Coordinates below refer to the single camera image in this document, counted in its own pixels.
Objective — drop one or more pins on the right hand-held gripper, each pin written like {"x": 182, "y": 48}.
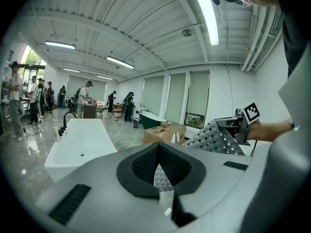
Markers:
{"x": 251, "y": 111}

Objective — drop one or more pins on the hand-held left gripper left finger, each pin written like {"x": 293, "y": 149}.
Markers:
{"x": 97, "y": 178}

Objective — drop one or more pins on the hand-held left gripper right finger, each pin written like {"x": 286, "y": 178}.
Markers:
{"x": 213, "y": 178}

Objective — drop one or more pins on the grey perforated bath mat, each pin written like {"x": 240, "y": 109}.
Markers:
{"x": 209, "y": 137}

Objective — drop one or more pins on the person's right forearm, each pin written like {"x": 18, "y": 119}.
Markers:
{"x": 267, "y": 131}

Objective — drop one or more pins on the white bathtub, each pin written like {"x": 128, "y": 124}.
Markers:
{"x": 82, "y": 137}

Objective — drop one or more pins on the pink and white bottle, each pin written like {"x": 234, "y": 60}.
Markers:
{"x": 56, "y": 133}

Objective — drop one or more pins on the large torn cardboard box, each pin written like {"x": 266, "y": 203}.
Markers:
{"x": 158, "y": 135}

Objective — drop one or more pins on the small black bin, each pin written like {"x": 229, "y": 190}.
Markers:
{"x": 136, "y": 124}

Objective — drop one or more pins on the brown wooden cabinet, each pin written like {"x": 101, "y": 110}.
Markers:
{"x": 89, "y": 111}

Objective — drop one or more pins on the black bathtub faucet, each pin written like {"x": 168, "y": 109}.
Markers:
{"x": 65, "y": 118}

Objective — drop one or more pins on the dark green bathtub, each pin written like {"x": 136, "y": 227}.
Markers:
{"x": 151, "y": 120}

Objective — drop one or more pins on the small wooden cart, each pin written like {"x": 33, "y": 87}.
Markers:
{"x": 117, "y": 110}

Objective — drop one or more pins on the white vanity cabinet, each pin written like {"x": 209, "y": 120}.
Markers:
{"x": 139, "y": 113}

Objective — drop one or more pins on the white ceiling pipes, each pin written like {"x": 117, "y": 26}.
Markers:
{"x": 257, "y": 40}

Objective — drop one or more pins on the wide grey roller blind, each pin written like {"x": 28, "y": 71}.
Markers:
{"x": 97, "y": 88}

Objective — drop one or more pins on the round ceiling detector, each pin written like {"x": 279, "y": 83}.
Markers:
{"x": 187, "y": 32}

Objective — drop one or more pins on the long ceiling light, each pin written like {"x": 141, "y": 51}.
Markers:
{"x": 71, "y": 70}
{"x": 105, "y": 77}
{"x": 120, "y": 62}
{"x": 60, "y": 45}
{"x": 207, "y": 16}

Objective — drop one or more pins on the person's black shirt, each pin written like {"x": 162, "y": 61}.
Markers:
{"x": 296, "y": 38}

